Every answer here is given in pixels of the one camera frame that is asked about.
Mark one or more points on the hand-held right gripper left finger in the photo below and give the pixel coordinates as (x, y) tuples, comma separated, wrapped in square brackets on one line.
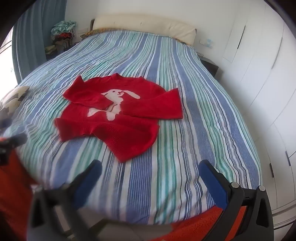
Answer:
[(89, 178)]

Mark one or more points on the white wardrobe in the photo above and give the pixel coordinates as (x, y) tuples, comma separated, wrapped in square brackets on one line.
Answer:
[(261, 69)]

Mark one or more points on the yellow floral pillow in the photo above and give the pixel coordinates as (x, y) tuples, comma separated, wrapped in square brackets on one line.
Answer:
[(89, 34)]

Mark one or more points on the cream padded headboard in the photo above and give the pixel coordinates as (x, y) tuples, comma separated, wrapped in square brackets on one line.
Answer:
[(143, 25)]

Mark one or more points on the blue curtain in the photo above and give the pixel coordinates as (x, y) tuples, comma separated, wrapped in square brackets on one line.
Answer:
[(30, 46)]

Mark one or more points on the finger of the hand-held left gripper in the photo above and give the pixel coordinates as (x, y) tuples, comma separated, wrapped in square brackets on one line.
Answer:
[(16, 140)]

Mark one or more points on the red sweater with white animal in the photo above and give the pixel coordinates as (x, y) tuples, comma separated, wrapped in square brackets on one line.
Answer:
[(129, 136)]

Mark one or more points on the pile of mixed clothes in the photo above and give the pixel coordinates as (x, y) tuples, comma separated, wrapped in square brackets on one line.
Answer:
[(61, 40)]

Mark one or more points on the window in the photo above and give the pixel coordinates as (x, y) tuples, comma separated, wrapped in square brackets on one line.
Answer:
[(5, 64)]

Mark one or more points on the striped bed cover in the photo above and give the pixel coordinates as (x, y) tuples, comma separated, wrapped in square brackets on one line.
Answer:
[(161, 69)]

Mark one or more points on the orange textured rug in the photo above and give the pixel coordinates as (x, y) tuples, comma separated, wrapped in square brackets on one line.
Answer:
[(208, 222)]

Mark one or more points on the white wall switch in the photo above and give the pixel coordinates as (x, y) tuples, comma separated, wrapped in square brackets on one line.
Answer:
[(206, 42)]

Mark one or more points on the teal patterned cloth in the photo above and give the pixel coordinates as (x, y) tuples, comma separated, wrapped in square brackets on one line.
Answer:
[(63, 26)]

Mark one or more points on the beige patterned cushion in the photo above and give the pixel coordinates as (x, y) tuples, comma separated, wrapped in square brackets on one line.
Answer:
[(13, 97)]

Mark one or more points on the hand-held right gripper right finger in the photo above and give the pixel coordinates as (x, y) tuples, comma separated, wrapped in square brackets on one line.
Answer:
[(211, 180)]

